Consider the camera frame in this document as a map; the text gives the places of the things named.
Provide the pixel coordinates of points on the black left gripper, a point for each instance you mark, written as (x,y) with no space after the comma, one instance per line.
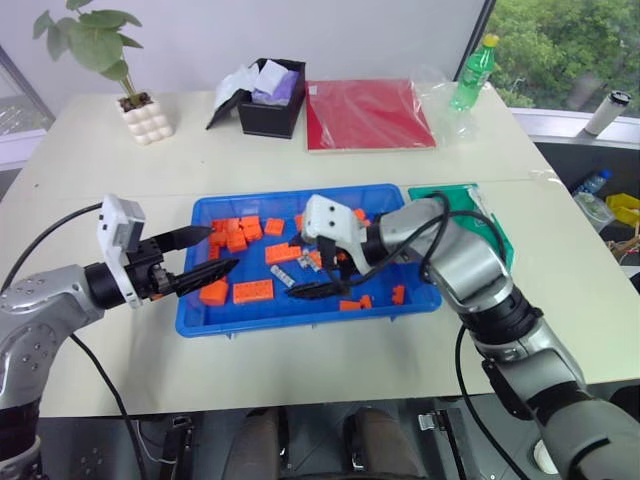
(145,275)

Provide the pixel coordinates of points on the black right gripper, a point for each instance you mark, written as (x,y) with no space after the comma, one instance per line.
(334,272)

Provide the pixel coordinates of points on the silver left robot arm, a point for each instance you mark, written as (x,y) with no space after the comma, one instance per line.
(45,310)

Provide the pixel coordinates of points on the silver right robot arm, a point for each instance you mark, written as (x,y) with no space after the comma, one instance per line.
(465,260)

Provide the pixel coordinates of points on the blue plastic bin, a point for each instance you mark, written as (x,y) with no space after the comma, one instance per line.
(310,314)

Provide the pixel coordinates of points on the green plastic bin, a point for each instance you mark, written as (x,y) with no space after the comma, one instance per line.
(422,193)

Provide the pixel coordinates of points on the long orange toy brick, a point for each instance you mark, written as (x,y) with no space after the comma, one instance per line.
(252,229)
(253,291)
(282,254)

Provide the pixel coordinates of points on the small orange toy brick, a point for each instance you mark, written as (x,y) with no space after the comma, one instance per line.
(398,295)
(300,223)
(365,301)
(342,257)

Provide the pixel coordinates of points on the green plant in white pot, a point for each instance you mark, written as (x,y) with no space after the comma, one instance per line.
(147,122)

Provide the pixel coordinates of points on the black leather storage box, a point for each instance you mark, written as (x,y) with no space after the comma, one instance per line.
(267,120)

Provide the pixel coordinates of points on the red paper stack in wrap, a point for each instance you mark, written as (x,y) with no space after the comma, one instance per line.
(367,115)

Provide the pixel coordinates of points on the white plastic bag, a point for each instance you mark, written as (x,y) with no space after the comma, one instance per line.
(232,82)

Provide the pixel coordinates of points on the pale purple paper packet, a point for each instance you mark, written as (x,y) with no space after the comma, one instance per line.
(275,82)

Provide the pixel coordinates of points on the dark rounded shape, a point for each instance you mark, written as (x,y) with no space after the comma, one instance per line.
(380,445)

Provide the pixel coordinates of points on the clear plastic bag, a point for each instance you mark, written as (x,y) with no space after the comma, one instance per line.
(445,120)

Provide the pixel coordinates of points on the green plastic bottle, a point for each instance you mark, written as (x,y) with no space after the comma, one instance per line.
(470,80)

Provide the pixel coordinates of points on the clear bottle with blue cap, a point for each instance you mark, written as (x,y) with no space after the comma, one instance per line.
(592,185)

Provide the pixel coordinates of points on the white tumbler with black lid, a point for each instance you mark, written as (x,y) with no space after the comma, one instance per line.
(605,112)

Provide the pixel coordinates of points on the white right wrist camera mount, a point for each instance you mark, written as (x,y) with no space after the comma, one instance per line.
(325,215)

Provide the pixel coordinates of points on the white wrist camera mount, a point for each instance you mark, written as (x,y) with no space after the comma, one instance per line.
(325,215)
(117,220)

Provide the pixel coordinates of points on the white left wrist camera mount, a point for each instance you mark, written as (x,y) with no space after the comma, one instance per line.
(117,220)

